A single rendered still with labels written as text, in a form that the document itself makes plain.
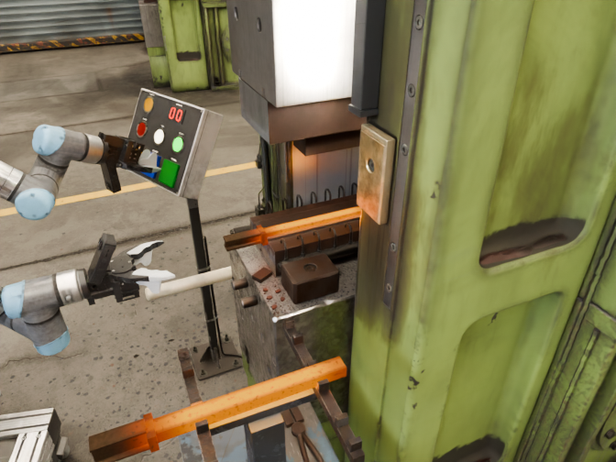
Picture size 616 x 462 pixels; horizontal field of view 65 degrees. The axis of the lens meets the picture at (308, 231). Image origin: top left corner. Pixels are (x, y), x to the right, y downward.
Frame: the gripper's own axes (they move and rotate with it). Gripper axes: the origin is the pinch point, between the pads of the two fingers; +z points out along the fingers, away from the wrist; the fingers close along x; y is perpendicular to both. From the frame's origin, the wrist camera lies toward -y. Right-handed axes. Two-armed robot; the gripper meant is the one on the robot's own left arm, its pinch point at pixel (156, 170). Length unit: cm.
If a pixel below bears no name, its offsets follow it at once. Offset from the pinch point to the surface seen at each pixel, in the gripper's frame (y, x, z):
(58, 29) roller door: 73, 695, 278
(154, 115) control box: 15.4, 15.7, 5.2
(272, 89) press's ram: 29, -57, -22
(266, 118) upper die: 24, -52, -17
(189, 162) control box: 5.5, -6.9, 5.6
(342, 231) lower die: 4, -60, 15
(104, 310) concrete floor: -89, 78, 52
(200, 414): -25, -78, -38
